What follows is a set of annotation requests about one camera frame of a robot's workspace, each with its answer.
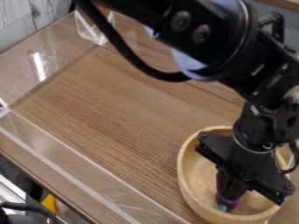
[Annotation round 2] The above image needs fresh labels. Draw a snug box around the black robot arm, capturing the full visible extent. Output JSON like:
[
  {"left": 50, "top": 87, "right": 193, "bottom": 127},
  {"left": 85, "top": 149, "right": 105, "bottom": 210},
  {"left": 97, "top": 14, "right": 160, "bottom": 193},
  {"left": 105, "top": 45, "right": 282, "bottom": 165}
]
[{"left": 74, "top": 0, "right": 299, "bottom": 205}]

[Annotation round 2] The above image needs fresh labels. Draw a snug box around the clear acrylic corner bracket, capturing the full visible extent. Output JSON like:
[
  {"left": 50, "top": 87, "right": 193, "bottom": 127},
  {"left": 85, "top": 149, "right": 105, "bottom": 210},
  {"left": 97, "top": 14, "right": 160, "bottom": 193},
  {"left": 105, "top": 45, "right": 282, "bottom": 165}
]
[{"left": 74, "top": 10, "right": 107, "bottom": 46}]

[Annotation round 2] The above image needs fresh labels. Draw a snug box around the black cable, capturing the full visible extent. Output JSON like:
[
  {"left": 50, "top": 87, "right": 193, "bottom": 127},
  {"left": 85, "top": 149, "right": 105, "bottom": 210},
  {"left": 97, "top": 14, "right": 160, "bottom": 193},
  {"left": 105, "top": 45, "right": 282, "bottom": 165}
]
[{"left": 0, "top": 202, "right": 51, "bottom": 224}]

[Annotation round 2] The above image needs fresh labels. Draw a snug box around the clear acrylic tray wall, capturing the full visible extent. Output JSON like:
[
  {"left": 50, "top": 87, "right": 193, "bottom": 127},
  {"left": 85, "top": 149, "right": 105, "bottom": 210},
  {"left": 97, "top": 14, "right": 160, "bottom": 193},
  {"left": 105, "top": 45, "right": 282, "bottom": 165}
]
[{"left": 0, "top": 105, "right": 189, "bottom": 224}]

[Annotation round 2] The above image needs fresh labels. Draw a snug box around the brown wooden bowl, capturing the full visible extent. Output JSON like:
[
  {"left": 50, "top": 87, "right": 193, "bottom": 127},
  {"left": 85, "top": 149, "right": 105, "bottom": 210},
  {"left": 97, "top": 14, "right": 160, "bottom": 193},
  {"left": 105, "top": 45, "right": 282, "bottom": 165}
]
[{"left": 176, "top": 126, "right": 286, "bottom": 224}]

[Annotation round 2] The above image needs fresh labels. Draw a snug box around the yellow black device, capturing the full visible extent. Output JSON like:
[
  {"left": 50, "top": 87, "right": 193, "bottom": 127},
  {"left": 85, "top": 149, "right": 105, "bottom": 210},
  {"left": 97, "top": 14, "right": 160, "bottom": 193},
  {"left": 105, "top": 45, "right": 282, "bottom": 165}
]
[{"left": 22, "top": 192, "right": 79, "bottom": 224}]

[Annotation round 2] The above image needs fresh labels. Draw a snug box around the purple toy eggplant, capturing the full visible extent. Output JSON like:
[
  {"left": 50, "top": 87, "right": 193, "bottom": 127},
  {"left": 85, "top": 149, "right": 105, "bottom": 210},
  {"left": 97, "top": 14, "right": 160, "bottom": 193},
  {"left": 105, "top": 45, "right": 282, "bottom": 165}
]
[{"left": 216, "top": 193, "right": 238, "bottom": 213}]

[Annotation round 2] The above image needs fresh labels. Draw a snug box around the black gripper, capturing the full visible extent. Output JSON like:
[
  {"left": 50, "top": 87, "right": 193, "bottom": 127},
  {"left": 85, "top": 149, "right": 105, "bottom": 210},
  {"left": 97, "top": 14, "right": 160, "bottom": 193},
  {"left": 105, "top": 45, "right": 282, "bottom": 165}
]
[{"left": 194, "top": 131, "right": 294, "bottom": 206}]

